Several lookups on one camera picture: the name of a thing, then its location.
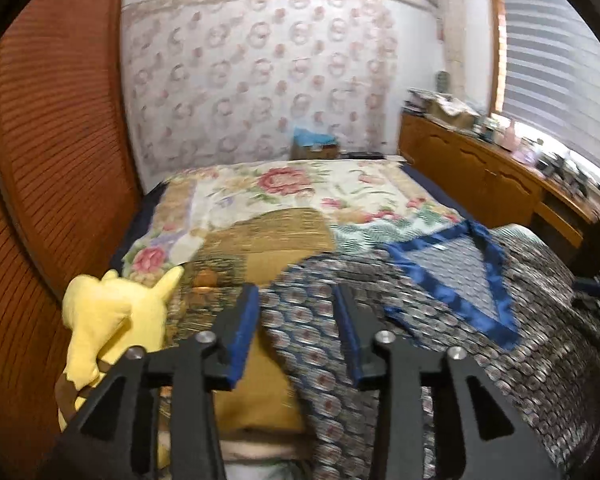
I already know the wooden louvered wardrobe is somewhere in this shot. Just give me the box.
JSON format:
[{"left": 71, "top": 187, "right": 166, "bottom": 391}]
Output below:
[{"left": 0, "top": 0, "right": 140, "bottom": 479}]

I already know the green leaf print sheet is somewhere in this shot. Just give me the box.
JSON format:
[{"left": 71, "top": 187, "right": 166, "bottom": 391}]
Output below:
[{"left": 329, "top": 206, "right": 465, "bottom": 255}]

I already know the brown box with blue cloth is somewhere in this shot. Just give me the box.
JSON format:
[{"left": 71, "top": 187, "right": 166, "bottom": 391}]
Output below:
[{"left": 290, "top": 128, "right": 340, "bottom": 160}]

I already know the mustard gold patterned garment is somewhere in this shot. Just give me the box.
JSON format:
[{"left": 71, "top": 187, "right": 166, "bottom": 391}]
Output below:
[{"left": 164, "top": 208, "right": 335, "bottom": 440}]

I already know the wooden sideboard cabinet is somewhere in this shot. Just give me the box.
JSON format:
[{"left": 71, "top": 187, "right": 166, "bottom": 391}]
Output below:
[{"left": 398, "top": 113, "right": 600, "bottom": 275}]

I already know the pink container on sideboard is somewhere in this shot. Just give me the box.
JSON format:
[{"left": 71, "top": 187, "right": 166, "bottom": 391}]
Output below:
[{"left": 494, "top": 119, "right": 520, "bottom": 153}]

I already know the yellow plush toy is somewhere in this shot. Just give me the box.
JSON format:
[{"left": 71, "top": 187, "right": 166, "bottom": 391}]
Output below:
[{"left": 55, "top": 266, "right": 184, "bottom": 428}]

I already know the grey zebra window blind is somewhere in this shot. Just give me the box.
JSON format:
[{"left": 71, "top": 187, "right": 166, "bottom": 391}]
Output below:
[{"left": 502, "top": 0, "right": 600, "bottom": 167}]

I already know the cardboard box on sideboard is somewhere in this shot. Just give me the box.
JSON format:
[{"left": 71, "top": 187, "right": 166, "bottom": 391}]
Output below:
[{"left": 425, "top": 93, "right": 480, "bottom": 130}]

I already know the floral cream bedspread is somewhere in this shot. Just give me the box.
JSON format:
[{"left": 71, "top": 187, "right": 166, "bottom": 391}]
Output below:
[{"left": 122, "top": 159, "right": 454, "bottom": 285}]

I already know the blue patterned silk pajama top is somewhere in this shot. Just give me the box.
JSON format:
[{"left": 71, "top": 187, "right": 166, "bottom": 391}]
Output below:
[{"left": 261, "top": 221, "right": 600, "bottom": 479}]

